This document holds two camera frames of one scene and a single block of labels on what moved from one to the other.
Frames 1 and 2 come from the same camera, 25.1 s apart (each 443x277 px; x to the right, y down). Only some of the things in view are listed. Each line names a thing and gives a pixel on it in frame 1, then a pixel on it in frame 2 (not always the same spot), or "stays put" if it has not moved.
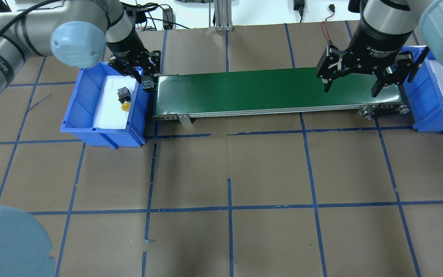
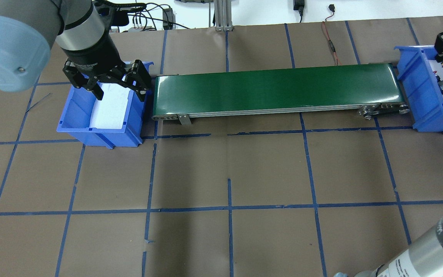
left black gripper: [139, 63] → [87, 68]
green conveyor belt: [282, 92] stays put
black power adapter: [169, 19] stays put
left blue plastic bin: [79, 117] stays put
